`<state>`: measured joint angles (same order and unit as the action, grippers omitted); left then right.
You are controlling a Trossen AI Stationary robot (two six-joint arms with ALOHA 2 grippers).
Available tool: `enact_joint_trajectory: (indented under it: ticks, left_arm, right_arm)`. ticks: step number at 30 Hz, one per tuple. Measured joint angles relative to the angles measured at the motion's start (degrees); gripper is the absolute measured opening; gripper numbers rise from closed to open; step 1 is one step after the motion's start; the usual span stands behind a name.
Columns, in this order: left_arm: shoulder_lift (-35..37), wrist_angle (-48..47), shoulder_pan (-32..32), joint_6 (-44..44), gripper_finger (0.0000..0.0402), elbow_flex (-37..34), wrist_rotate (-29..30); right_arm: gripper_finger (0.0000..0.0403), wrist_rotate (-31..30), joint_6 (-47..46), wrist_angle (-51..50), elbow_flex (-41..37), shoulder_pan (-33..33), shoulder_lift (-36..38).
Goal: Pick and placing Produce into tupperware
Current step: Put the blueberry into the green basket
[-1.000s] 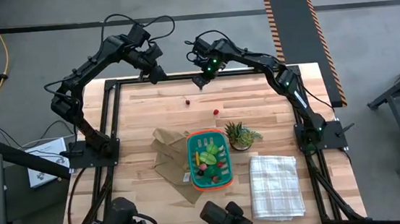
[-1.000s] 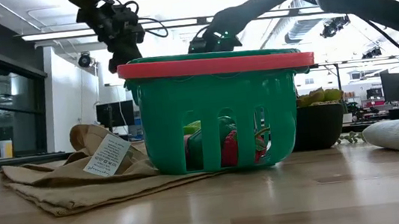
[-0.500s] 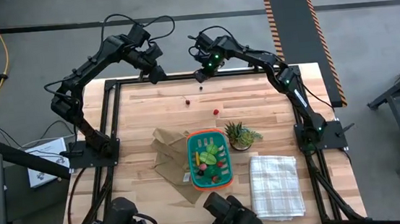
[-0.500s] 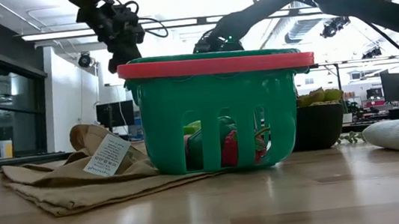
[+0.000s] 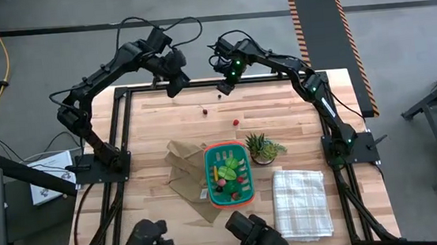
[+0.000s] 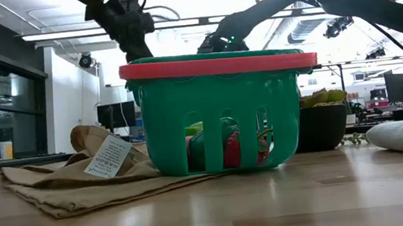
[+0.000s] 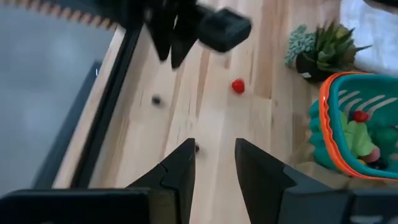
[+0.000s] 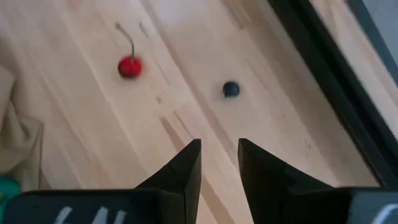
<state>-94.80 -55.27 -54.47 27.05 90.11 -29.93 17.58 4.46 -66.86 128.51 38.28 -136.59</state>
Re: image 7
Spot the dark purple toy berry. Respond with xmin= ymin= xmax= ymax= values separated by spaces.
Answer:
xmin=366 ymin=157 xmax=389 ymax=170

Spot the bright red toy cherry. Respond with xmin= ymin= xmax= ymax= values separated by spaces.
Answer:
xmin=351 ymin=110 xmax=370 ymax=123

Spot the white plaid towel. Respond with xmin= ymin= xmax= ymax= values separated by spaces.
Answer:
xmin=339 ymin=0 xmax=398 ymax=77

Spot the black aluminium table frame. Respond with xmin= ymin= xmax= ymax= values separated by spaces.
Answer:
xmin=30 ymin=24 xmax=144 ymax=190

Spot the succulent in black pot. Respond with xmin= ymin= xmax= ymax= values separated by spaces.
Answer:
xmin=284 ymin=19 xmax=373 ymax=83

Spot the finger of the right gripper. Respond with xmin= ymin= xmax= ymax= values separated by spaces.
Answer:
xmin=146 ymin=17 xmax=174 ymax=62
xmin=170 ymin=15 xmax=200 ymax=70

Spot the yellow-green toy vegetable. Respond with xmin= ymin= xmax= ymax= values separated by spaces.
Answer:
xmin=338 ymin=110 xmax=377 ymax=159

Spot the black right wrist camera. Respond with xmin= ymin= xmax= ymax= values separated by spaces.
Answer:
xmin=197 ymin=7 xmax=252 ymax=54

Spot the red toy raspberry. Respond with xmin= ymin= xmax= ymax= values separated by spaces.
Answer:
xmin=231 ymin=78 xmax=246 ymax=95

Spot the green basket with orange rim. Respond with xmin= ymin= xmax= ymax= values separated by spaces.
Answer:
xmin=308 ymin=71 xmax=398 ymax=181

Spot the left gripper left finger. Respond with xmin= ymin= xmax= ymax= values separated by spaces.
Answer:
xmin=126 ymin=138 xmax=197 ymax=224

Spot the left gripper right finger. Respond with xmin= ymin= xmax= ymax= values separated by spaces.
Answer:
xmin=234 ymin=138 xmax=351 ymax=224

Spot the pink toy peach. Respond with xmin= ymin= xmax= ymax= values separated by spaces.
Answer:
xmin=362 ymin=146 xmax=382 ymax=164

